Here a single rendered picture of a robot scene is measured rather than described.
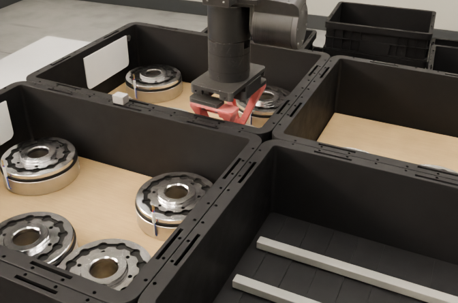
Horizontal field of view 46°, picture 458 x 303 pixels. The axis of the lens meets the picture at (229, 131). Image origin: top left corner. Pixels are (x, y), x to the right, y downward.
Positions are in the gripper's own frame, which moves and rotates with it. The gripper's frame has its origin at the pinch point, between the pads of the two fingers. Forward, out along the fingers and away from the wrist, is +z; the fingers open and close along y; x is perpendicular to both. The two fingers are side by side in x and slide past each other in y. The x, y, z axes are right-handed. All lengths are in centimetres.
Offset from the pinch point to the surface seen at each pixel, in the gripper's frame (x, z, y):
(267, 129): -8.8, -5.9, -5.9
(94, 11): 254, 89, 242
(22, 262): -0.3, -6.0, -37.6
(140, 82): 23.2, 1.1, 9.2
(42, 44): 87, 18, 43
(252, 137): -8.1, -5.9, -8.6
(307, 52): -3.6, -5.8, 20.7
